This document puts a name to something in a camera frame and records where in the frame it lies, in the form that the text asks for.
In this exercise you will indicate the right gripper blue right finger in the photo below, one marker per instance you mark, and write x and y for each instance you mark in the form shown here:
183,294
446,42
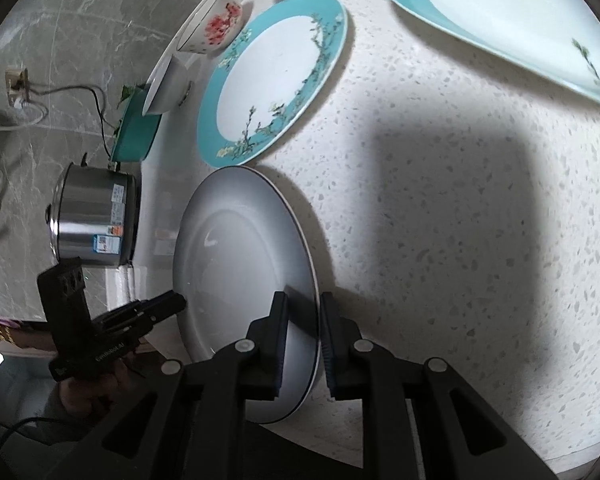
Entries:
343,364

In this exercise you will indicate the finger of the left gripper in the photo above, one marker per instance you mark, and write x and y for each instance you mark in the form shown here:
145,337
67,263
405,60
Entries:
142,315

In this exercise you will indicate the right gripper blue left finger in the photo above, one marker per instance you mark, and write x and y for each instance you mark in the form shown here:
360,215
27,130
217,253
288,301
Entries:
265,362

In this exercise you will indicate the grey rimmed white plate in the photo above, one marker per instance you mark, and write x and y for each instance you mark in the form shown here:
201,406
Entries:
238,245

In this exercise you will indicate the small white bowl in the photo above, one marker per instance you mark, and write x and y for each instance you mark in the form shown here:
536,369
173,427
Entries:
168,86

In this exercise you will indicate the teal floral plate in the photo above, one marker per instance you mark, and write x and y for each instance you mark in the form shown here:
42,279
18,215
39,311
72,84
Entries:
555,39
267,78

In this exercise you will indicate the white bowl red flowers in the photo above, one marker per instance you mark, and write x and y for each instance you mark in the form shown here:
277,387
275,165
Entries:
211,27

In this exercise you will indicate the person's left hand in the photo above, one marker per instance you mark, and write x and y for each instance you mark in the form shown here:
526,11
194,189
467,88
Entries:
83,395

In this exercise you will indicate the stainless steel rice cooker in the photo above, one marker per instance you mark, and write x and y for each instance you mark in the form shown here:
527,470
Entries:
93,216

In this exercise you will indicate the teal basin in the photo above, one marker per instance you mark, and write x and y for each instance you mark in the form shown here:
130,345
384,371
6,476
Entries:
133,144

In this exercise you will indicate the green leafy vegetables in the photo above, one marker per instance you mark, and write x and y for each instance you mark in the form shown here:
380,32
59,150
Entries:
131,102

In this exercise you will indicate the wall power socket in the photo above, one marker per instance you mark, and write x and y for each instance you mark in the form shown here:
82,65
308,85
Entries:
17,86

